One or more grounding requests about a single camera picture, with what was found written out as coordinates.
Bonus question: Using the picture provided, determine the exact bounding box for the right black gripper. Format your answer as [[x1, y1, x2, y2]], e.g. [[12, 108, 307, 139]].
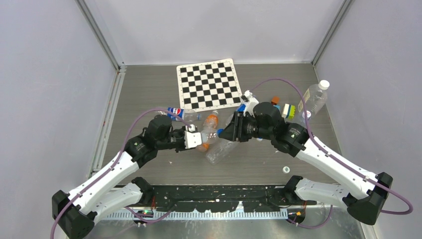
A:
[[219, 110, 273, 141]]

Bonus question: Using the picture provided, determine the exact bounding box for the clear plastic bottle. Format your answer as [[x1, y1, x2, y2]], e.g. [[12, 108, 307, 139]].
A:
[[206, 139, 238, 165]]

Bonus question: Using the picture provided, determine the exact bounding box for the clear Pepsi bottle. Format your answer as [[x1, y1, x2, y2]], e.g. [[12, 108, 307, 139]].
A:
[[201, 127, 219, 144]]

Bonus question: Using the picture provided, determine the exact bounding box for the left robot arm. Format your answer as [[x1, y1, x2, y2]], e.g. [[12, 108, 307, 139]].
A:
[[50, 114, 202, 239]]

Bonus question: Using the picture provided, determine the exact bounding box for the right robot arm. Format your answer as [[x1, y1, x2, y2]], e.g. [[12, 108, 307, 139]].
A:
[[217, 102, 393, 225]]

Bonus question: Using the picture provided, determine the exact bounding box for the blue label Pepsi bottle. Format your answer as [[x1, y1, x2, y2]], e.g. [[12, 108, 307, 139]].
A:
[[225, 104, 246, 126]]

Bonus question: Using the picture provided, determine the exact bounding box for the orange drink bottle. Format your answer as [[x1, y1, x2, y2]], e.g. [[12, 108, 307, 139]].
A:
[[196, 110, 219, 152]]

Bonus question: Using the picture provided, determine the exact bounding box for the small water bottle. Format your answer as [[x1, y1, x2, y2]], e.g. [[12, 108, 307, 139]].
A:
[[292, 111, 312, 128]]

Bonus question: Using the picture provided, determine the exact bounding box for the white green bottle cap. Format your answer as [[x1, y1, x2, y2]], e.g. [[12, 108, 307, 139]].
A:
[[282, 166, 290, 174]]

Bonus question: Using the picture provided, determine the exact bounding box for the crushed Pepsi bottle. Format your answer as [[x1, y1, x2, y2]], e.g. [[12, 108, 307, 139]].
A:
[[158, 107, 203, 122]]

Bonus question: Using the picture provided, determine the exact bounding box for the tall bottle white cap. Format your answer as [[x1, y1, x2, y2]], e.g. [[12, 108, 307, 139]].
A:
[[298, 80, 330, 118]]

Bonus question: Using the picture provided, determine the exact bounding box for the orange toy block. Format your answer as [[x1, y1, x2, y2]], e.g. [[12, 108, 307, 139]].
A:
[[271, 96, 280, 105]]

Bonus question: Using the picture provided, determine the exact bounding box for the white green toy block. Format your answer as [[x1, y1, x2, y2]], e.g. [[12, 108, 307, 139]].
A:
[[281, 104, 296, 119]]

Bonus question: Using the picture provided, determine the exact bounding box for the checkerboard mat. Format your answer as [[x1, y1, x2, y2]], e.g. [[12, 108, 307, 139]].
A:
[[176, 58, 242, 112]]

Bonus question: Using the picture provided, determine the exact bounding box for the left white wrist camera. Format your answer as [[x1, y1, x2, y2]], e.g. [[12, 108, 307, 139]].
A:
[[184, 124, 203, 149]]

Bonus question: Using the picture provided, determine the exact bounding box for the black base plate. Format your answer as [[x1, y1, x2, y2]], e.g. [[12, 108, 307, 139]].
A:
[[136, 185, 317, 222]]

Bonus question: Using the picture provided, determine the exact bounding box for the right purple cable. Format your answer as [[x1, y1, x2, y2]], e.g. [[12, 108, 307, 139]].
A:
[[249, 78, 414, 230]]

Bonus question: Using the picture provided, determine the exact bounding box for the purple cable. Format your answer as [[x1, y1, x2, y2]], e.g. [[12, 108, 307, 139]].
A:
[[249, 78, 414, 230], [50, 108, 195, 239]]

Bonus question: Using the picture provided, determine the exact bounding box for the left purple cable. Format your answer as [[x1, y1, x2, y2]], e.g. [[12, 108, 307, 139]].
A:
[[50, 108, 195, 239]]

